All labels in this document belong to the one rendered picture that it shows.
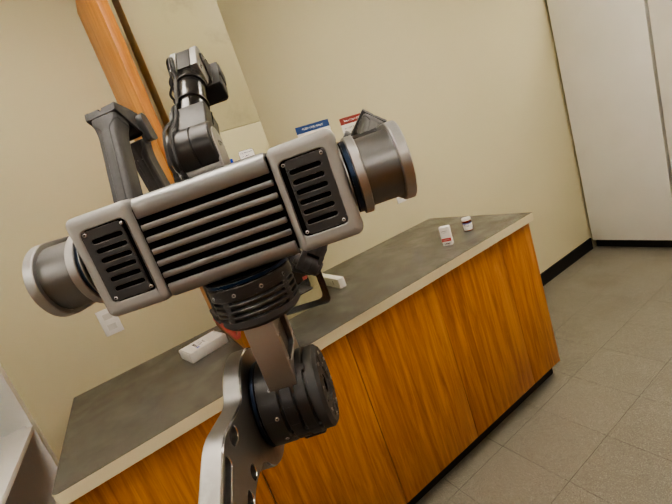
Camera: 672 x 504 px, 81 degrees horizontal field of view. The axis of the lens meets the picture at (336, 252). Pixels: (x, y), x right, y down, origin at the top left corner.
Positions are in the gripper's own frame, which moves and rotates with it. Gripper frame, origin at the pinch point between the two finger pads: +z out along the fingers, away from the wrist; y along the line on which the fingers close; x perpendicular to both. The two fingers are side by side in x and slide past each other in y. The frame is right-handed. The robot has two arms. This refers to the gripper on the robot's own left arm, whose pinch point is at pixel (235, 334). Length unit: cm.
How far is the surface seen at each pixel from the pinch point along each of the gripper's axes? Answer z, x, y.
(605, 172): 46, -324, 52
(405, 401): 60, -50, 4
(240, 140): -56, -36, 33
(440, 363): 56, -72, 4
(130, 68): -84, -7, 24
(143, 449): 17.3, 34.0, 2.0
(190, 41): -92, -32, 33
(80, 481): 16, 49, 2
